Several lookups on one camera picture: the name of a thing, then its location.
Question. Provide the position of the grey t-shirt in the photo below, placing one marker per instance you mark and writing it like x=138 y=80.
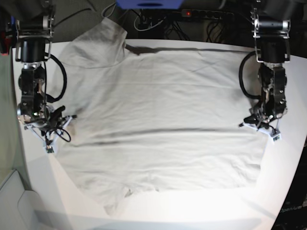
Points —
x=158 y=121

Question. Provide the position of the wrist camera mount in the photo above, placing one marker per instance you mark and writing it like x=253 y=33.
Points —
x=49 y=134
x=266 y=128

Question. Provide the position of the black power strip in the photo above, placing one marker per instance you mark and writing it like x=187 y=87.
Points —
x=201 y=15

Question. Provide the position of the red and black clamp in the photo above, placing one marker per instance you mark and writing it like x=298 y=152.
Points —
x=5 y=39

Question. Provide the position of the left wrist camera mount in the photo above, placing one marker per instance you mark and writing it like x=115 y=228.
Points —
x=266 y=128

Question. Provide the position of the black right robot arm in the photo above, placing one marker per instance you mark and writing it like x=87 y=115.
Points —
x=28 y=26

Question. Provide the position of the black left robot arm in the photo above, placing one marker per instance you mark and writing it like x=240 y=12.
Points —
x=271 y=20

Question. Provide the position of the grey side table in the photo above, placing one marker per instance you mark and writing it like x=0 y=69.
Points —
x=17 y=205

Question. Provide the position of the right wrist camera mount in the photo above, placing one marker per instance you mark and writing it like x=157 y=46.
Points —
x=49 y=134

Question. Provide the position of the blue box at top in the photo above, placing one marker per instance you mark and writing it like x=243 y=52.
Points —
x=149 y=4

